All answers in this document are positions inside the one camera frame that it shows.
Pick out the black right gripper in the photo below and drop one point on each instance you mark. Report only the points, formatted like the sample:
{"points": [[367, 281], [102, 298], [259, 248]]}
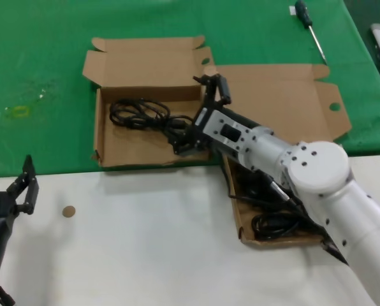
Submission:
{"points": [[241, 116]]}

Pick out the cardboard box with notched lid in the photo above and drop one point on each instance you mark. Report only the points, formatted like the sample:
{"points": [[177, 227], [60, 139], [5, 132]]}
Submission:
{"points": [[139, 150]]}

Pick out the round cardboard disc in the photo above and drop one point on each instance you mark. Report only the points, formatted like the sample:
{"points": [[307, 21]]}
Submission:
{"points": [[69, 211]]}

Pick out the green tablecloth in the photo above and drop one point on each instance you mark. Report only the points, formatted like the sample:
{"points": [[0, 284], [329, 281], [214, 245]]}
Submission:
{"points": [[49, 63]]}

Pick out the small white tag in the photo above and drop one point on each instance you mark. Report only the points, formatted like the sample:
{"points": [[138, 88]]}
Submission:
{"points": [[292, 11]]}

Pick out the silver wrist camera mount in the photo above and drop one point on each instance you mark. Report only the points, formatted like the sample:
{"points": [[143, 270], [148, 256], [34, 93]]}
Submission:
{"points": [[231, 135]]}

